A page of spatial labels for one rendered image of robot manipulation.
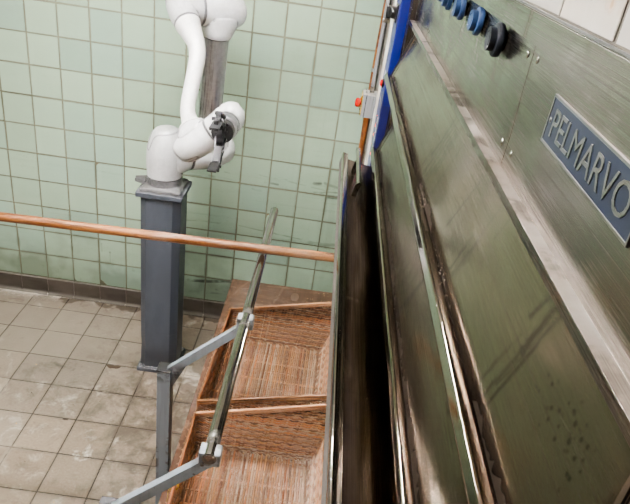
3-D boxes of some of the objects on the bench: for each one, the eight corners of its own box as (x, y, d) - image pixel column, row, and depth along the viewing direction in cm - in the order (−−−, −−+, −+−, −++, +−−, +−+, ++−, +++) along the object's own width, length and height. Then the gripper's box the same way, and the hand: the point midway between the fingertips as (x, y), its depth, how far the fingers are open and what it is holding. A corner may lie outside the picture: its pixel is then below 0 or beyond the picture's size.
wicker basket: (340, 353, 256) (351, 298, 243) (334, 458, 207) (347, 396, 193) (225, 336, 256) (229, 280, 243) (191, 436, 207) (195, 372, 193)
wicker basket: (335, 462, 205) (348, 399, 192) (333, 635, 156) (350, 568, 143) (190, 443, 204) (193, 379, 191) (141, 612, 155) (141, 542, 141)
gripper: (237, 94, 202) (227, 112, 183) (232, 165, 214) (222, 189, 195) (214, 91, 201) (202, 109, 183) (210, 162, 213) (198, 186, 195)
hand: (213, 149), depth 190 cm, fingers open, 13 cm apart
